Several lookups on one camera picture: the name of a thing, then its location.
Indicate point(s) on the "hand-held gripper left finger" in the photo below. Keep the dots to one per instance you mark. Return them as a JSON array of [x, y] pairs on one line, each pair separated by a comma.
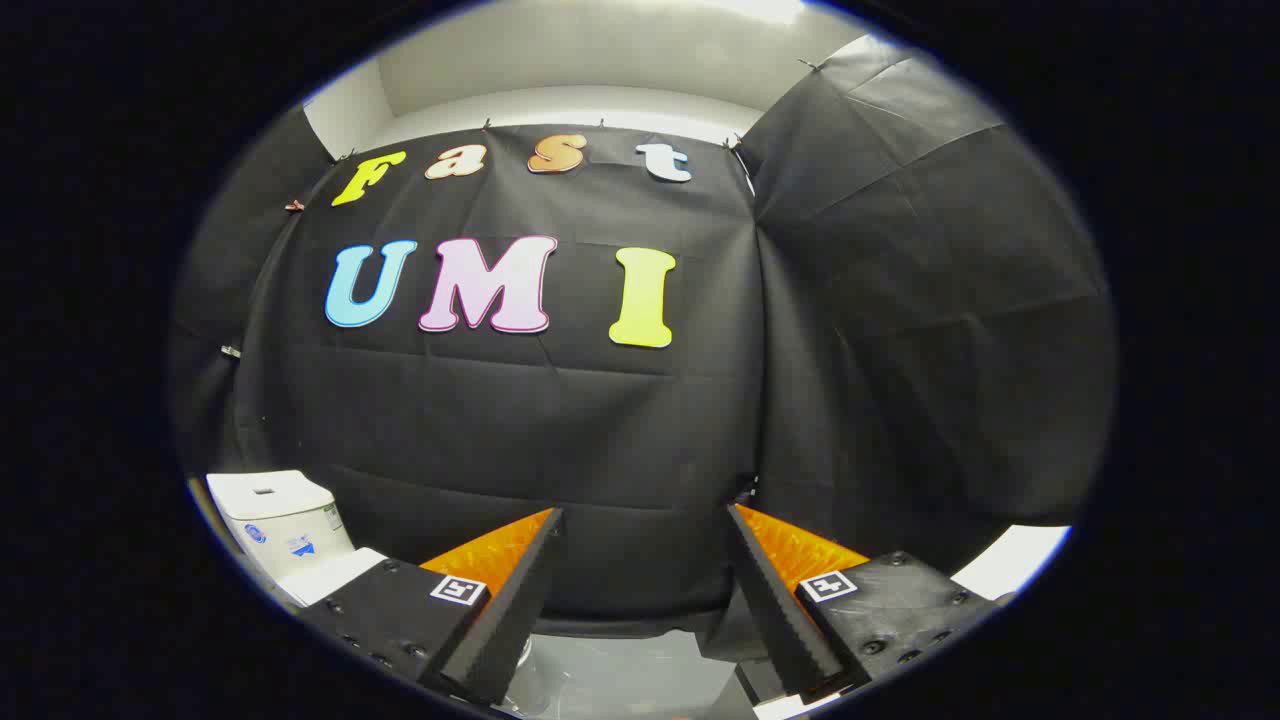
[[520, 610]]

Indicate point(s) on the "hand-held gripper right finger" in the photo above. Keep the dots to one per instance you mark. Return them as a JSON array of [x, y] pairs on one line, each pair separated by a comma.
[[775, 610]]

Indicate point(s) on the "white ceramic toilet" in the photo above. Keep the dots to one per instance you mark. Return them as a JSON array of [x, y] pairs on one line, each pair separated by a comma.
[[280, 510]]

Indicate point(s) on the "black backdrop cloth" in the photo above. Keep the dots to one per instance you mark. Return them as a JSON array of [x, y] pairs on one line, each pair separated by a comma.
[[560, 440]]

